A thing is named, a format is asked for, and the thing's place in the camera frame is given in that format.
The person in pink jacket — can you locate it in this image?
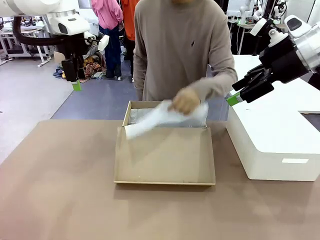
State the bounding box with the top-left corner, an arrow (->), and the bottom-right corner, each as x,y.
91,0 -> 125,81

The white tissue paper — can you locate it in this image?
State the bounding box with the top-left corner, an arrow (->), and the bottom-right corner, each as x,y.
124,99 -> 210,140

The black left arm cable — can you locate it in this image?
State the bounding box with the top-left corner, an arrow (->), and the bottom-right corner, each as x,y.
12,16 -> 69,48

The person torso beige sweater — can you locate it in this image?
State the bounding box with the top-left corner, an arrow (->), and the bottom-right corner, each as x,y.
132,0 -> 238,102

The person left hand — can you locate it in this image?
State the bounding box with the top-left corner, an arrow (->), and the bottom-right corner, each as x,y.
172,87 -> 202,116

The small brown floor carton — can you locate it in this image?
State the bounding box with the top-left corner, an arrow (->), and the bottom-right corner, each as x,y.
53,51 -> 66,65

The white frame desk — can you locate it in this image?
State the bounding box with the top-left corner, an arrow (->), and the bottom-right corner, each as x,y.
0,16 -> 53,68

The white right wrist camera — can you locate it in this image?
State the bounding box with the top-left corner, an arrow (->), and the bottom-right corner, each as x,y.
249,17 -> 290,48

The brown cardboard shoe box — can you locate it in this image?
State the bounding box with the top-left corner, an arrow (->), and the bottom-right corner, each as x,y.
114,100 -> 216,186

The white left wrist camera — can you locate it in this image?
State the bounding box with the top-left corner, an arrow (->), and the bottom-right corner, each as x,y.
84,34 -> 110,52

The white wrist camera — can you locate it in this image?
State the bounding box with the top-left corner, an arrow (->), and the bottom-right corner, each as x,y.
249,17 -> 290,48
84,34 -> 110,52

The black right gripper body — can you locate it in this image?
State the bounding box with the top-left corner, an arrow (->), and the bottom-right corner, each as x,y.
258,37 -> 310,85

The person right forearm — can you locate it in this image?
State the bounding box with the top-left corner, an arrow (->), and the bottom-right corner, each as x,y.
135,84 -> 151,102

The large white storage box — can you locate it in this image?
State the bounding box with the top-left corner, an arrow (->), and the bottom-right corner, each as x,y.
225,96 -> 320,182

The colourful clothes pile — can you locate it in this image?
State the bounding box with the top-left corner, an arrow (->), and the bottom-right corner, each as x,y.
52,44 -> 109,82

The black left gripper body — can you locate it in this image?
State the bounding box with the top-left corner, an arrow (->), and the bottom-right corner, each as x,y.
58,34 -> 88,62

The person in orange jacket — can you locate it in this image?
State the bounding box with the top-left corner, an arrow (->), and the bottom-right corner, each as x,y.
120,0 -> 138,83

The person left forearm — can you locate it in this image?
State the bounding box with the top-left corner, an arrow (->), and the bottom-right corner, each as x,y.
189,71 -> 238,101

